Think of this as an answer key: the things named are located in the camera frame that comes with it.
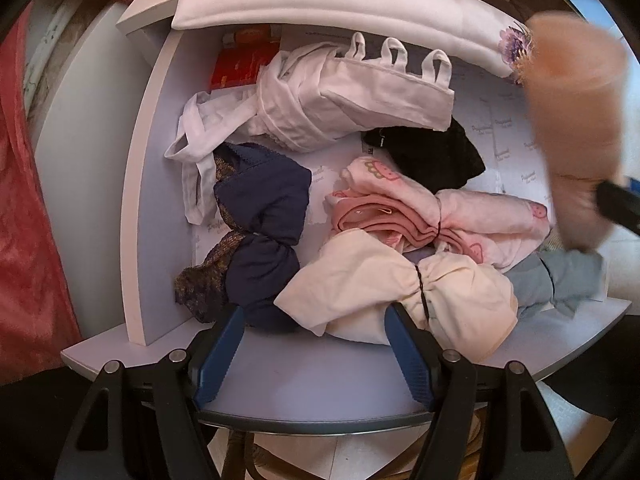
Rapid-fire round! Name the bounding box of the stack of white printed paper sheets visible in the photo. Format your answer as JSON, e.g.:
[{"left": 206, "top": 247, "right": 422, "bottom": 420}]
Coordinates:
[{"left": 190, "top": 30, "right": 551, "bottom": 271}]

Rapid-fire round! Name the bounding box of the light blue garment bundle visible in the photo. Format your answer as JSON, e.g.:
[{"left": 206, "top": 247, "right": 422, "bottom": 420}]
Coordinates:
[{"left": 505, "top": 247, "right": 606, "bottom": 321}]

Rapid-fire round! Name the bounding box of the orange packet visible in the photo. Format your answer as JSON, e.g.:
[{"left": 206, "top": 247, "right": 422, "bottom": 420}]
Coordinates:
[{"left": 223, "top": 26, "right": 273, "bottom": 47}]

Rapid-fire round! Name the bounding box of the red packet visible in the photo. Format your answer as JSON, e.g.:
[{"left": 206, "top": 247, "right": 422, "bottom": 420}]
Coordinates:
[{"left": 210, "top": 42, "right": 281, "bottom": 92}]

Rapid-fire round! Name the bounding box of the person's black clothing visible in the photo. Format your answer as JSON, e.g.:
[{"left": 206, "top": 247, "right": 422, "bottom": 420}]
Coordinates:
[{"left": 540, "top": 305, "right": 640, "bottom": 421}]

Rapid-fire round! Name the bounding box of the navy lace underwear bundle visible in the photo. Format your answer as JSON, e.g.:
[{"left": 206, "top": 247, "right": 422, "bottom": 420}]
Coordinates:
[{"left": 173, "top": 142, "right": 313, "bottom": 333}]

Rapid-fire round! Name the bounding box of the light grey drawer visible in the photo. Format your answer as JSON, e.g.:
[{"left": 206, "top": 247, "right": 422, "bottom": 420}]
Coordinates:
[{"left": 60, "top": 0, "right": 633, "bottom": 436}]

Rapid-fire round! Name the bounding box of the black knit sock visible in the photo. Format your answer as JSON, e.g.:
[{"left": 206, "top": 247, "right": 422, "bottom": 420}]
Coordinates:
[{"left": 361, "top": 119, "right": 487, "bottom": 192}]

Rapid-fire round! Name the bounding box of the pink printed garment bundle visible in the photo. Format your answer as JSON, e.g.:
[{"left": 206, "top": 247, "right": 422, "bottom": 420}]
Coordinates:
[{"left": 325, "top": 156, "right": 550, "bottom": 268}]

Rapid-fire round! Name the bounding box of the peach cloth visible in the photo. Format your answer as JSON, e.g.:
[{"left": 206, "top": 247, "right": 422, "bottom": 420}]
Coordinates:
[{"left": 525, "top": 10, "right": 632, "bottom": 253}]

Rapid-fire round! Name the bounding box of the white floral print quilt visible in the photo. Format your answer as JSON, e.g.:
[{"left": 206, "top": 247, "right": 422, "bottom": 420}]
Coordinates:
[{"left": 170, "top": 0, "right": 538, "bottom": 81}]

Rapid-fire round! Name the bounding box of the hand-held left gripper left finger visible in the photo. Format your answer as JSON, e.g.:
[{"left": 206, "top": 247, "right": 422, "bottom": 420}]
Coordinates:
[{"left": 55, "top": 304, "right": 247, "bottom": 480}]

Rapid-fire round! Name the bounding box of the red cloth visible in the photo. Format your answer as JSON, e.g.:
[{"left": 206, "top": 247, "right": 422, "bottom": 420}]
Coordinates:
[{"left": 0, "top": 10, "right": 83, "bottom": 386}]

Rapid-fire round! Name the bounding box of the cream garment bundle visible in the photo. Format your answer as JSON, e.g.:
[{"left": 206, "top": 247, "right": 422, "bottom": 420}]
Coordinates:
[{"left": 274, "top": 229, "right": 518, "bottom": 365}]

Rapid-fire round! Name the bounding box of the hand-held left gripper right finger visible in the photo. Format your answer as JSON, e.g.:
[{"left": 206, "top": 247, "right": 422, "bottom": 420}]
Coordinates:
[{"left": 384, "top": 302, "right": 576, "bottom": 480}]

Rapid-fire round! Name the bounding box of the white garment with belt loops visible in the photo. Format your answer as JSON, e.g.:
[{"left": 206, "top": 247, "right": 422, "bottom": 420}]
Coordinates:
[{"left": 164, "top": 31, "right": 456, "bottom": 226}]

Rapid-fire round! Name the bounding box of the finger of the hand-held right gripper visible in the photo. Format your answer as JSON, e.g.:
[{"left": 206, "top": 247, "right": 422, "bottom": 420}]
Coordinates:
[{"left": 595, "top": 175, "right": 640, "bottom": 236}]

